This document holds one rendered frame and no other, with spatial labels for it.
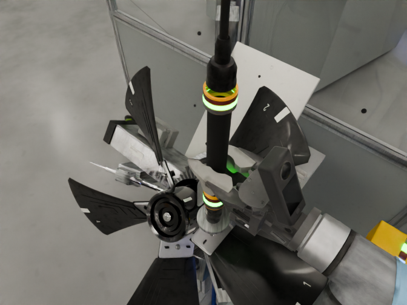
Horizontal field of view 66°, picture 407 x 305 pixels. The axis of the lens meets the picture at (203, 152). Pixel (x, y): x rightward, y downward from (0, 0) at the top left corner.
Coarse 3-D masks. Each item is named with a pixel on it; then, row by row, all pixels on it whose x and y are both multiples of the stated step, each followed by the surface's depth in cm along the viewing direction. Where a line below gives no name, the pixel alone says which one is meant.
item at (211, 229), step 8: (200, 208) 67; (224, 208) 67; (200, 216) 66; (224, 216) 66; (200, 224) 65; (208, 224) 65; (216, 224) 65; (224, 224) 65; (208, 232) 64; (216, 232) 64
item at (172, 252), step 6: (192, 234) 79; (180, 240) 78; (186, 240) 79; (162, 246) 77; (174, 246) 78; (180, 246) 79; (192, 246) 80; (162, 252) 77; (168, 252) 78; (174, 252) 78; (180, 252) 79; (186, 252) 79; (192, 252) 80
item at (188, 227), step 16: (160, 192) 71; (176, 192) 71; (192, 192) 74; (160, 208) 72; (176, 208) 70; (192, 208) 70; (160, 224) 72; (176, 224) 70; (192, 224) 70; (176, 240) 70
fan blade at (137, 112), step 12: (144, 72) 72; (132, 84) 79; (144, 84) 73; (132, 96) 81; (144, 96) 74; (132, 108) 85; (144, 108) 75; (144, 120) 77; (144, 132) 84; (156, 132) 72; (156, 144) 74; (156, 156) 81
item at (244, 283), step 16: (224, 240) 71; (240, 240) 71; (256, 240) 71; (272, 240) 71; (224, 256) 69; (240, 256) 69; (256, 256) 69; (272, 256) 68; (288, 256) 68; (224, 272) 67; (240, 272) 67; (256, 272) 67; (272, 272) 66; (288, 272) 66; (304, 272) 66; (224, 288) 66; (240, 288) 66; (256, 288) 65; (272, 288) 65; (288, 288) 65; (320, 288) 64; (240, 304) 65; (256, 304) 64; (272, 304) 64; (288, 304) 63; (304, 304) 63
